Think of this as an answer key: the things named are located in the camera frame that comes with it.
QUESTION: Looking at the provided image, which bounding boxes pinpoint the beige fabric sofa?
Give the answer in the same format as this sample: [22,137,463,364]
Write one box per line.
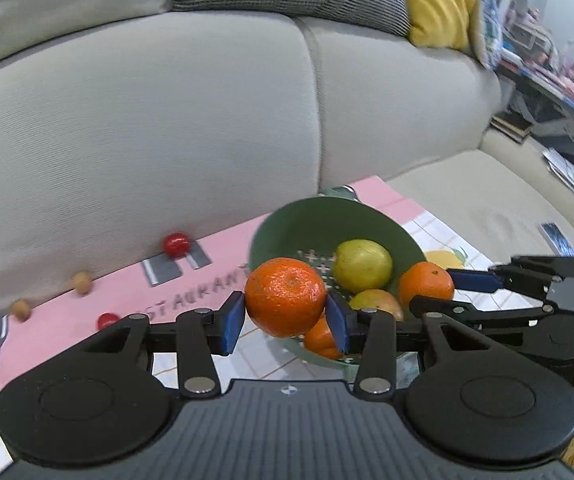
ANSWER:
[0,0,574,321]

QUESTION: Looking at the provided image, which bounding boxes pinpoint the blue patterned cushion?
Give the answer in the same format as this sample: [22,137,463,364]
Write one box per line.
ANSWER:
[472,0,505,71]

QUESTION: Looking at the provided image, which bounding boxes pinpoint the yellow cushion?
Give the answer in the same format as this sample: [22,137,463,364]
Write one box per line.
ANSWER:
[394,0,482,52]

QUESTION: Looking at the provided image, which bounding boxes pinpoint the smartphone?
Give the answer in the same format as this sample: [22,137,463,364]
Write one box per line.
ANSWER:
[538,221,574,257]

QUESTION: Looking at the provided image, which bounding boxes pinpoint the pink checked printed cloth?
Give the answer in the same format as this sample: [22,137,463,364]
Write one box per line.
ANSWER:
[0,176,498,471]

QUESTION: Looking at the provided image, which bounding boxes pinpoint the green red mango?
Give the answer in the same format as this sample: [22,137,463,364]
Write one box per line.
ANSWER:
[349,289,404,322]

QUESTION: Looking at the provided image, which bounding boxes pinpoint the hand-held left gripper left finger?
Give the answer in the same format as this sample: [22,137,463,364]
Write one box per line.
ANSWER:
[79,290,246,396]

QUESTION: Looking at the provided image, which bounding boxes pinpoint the stack of books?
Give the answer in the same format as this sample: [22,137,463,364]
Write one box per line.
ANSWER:
[489,110,535,146]

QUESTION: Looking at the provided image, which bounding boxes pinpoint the green lemon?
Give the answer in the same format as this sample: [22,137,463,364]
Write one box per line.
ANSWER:
[333,240,394,294]

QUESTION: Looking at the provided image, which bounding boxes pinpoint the beige cushion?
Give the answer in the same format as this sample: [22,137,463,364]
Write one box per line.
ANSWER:
[0,0,178,78]

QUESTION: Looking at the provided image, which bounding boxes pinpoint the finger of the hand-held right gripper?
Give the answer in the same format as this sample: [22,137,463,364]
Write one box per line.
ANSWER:
[409,295,558,329]
[446,255,574,302]

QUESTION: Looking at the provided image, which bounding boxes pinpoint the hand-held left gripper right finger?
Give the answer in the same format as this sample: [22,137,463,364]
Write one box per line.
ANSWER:
[324,292,511,397]

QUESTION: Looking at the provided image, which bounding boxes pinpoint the orange tangerine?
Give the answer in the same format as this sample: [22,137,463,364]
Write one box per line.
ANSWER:
[303,316,342,359]
[244,257,328,338]
[398,261,455,307]

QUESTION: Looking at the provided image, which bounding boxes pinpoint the dark cluttered low table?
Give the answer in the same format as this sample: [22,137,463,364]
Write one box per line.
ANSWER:
[497,57,574,161]

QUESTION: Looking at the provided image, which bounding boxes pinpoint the green plastic colander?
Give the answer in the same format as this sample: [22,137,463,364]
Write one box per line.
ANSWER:
[248,187,428,367]

